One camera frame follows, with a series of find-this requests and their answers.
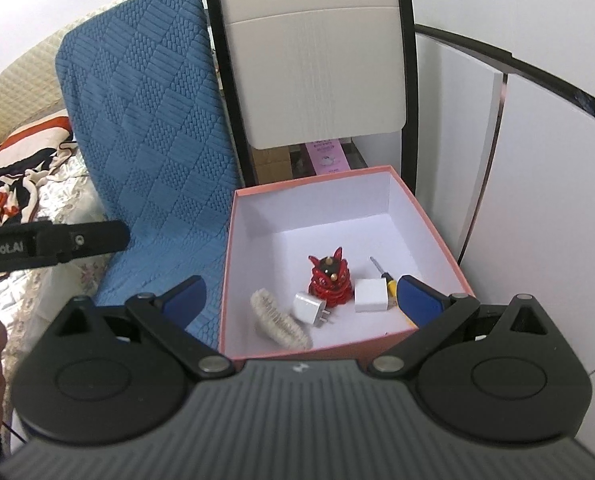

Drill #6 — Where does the white cube charger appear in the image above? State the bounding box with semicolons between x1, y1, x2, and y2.
354;279;389;314

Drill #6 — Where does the white plug charger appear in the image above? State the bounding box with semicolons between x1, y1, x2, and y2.
292;292;337;330

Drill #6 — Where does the white wardrobe with black trim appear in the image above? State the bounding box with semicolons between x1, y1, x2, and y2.
411;22;595;453

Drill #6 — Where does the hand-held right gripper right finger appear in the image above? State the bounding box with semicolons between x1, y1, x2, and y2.
367;274;547;377

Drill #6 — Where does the red striped pillow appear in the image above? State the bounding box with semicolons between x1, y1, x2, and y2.
0;115;74;172

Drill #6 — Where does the white fluffy brush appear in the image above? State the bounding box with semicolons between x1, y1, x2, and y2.
250;287;313;350

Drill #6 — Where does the beige quilted headboard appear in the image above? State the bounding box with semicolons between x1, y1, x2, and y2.
0;0;146;132

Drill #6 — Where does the blue quilted chair cushion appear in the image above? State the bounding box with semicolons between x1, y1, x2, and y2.
54;0;244;352

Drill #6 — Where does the striped blanket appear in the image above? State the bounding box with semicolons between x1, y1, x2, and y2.
0;160;54;229

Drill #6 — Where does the pink cardboard box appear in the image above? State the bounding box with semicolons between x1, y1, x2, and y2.
218;165;476;362

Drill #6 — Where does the brown cardboard box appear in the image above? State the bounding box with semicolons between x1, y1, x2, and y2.
251;145;298;184

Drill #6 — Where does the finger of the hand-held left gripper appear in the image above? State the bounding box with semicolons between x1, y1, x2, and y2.
70;219;131;260

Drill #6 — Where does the beige chair with black frame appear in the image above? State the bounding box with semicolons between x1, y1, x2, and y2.
206;0;419;197

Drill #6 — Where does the red lion figurine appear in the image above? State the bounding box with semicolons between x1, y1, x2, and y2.
307;246;353;310

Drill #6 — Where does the floral bedspread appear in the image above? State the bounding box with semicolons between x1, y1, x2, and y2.
0;152;124;371

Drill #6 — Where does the yellow handled screwdriver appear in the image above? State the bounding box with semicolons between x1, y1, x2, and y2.
369;256;404;312

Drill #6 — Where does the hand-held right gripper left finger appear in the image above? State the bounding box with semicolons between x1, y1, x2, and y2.
54;275;236;381

